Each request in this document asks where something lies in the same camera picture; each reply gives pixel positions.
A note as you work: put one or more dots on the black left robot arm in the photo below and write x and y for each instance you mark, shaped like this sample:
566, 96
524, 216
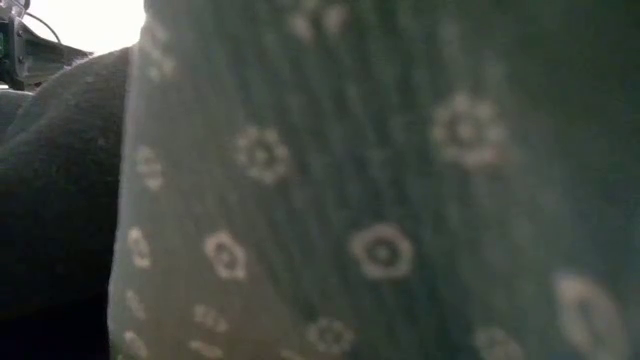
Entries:
11, 55

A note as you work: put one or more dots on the teal flower print cloth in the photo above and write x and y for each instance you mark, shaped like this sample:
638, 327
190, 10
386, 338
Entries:
350, 175

